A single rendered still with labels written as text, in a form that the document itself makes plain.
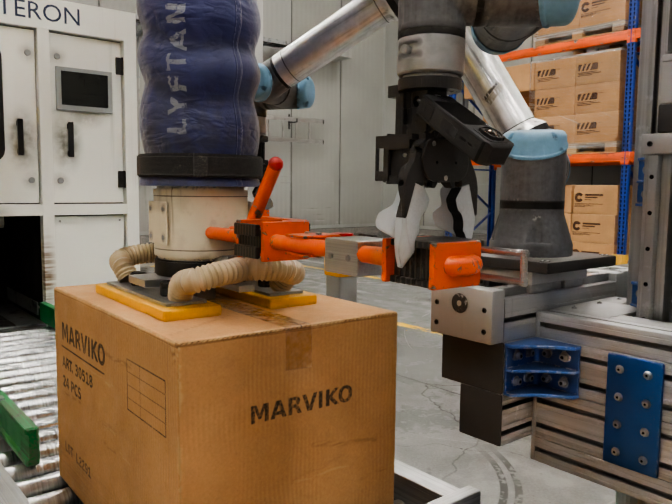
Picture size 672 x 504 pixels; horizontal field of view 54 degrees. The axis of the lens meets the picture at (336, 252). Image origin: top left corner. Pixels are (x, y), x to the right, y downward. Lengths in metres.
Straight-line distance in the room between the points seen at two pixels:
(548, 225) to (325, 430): 0.53
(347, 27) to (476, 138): 0.73
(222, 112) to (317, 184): 10.89
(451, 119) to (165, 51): 0.61
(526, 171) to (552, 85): 7.94
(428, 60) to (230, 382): 0.51
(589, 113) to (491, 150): 8.17
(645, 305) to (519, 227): 0.25
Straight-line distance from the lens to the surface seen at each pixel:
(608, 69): 8.80
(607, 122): 8.71
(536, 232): 1.24
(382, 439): 1.17
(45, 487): 1.58
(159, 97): 1.19
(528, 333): 1.20
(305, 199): 11.88
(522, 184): 1.24
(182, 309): 1.07
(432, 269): 0.70
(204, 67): 1.16
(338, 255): 0.84
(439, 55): 0.75
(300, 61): 1.40
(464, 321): 1.15
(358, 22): 1.37
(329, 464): 1.11
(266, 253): 0.98
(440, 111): 0.72
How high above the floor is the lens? 1.16
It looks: 6 degrees down
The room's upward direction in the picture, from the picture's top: 1 degrees clockwise
